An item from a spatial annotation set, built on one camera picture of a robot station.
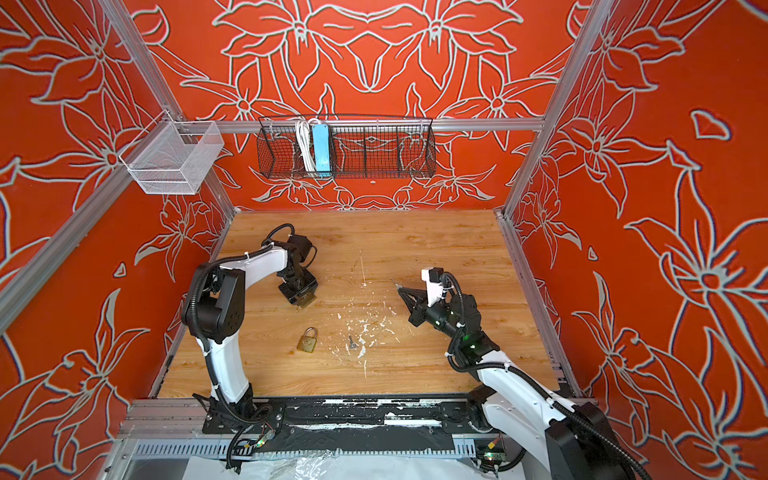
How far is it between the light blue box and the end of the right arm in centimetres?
46

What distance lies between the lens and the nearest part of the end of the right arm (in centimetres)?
60

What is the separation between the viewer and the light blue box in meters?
0.90
